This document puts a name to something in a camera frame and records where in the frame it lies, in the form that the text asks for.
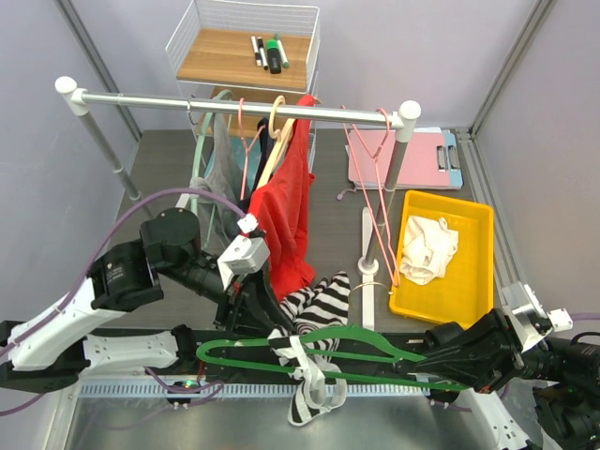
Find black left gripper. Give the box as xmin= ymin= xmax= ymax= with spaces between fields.
xmin=157 ymin=250 xmax=293 ymax=344

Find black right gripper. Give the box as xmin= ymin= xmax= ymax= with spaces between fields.
xmin=414 ymin=300 xmax=573 ymax=387

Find black white striped top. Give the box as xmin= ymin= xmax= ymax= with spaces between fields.
xmin=268 ymin=271 xmax=351 ymax=427

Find green plastic hanger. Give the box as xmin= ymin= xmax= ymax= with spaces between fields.
xmin=195 ymin=322 xmax=470 ymax=393

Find white tank top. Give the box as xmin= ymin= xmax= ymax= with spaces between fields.
xmin=399 ymin=216 xmax=458 ymax=286

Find pink wire hanger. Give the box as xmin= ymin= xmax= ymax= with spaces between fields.
xmin=340 ymin=105 xmax=402 ymax=288
xmin=237 ymin=97 xmax=265 ymax=200

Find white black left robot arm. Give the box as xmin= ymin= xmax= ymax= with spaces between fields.
xmin=1 ymin=208 xmax=293 ymax=394

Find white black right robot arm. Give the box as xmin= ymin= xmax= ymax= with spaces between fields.
xmin=415 ymin=308 xmax=599 ymax=449

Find wooden hanger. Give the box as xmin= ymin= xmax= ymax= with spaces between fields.
xmin=254 ymin=95 xmax=296 ymax=191

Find mint green hanger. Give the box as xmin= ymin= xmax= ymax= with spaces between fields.
xmin=188 ymin=89 xmax=233 ymax=216

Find yellow plastic tray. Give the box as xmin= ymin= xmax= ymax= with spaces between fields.
xmin=388 ymin=190 xmax=494 ymax=328

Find grey garment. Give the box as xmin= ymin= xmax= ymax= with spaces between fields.
xmin=190 ymin=113 xmax=243 ymax=241

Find red t-shirt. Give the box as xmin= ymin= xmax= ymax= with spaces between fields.
xmin=248 ymin=119 xmax=315 ymax=300

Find navy blue garment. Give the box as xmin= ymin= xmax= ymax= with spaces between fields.
xmin=238 ymin=117 xmax=275 ymax=212

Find pink clipboard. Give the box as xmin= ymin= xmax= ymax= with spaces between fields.
xmin=346 ymin=129 xmax=436 ymax=189

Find green capped marker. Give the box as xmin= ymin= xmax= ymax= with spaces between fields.
xmin=274 ymin=33 xmax=290 ymax=68

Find black white marker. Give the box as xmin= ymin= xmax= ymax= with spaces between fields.
xmin=256 ymin=37 xmax=269 ymax=70
xmin=250 ymin=35 xmax=263 ymax=67

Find green highlighter marker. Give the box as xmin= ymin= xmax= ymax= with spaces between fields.
xmin=265 ymin=38 xmax=282 ymax=74

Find silver clothes rack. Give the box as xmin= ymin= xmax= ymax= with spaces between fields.
xmin=54 ymin=76 xmax=422 ymax=329

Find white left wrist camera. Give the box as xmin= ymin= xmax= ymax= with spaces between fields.
xmin=217 ymin=235 xmax=270 ymax=289

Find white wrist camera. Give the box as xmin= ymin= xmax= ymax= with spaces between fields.
xmin=217 ymin=235 xmax=270 ymax=289
xmin=501 ymin=281 xmax=574 ymax=353

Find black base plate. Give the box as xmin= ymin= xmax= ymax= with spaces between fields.
xmin=84 ymin=324 xmax=433 ymax=384

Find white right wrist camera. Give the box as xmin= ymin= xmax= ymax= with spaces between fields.
xmin=501 ymin=281 xmax=574 ymax=353

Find white slotted cable duct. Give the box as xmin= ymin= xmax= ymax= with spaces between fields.
xmin=78 ymin=380 xmax=430 ymax=399

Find white wire shelf basket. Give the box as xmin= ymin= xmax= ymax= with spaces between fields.
xmin=164 ymin=0 xmax=322 ymax=170

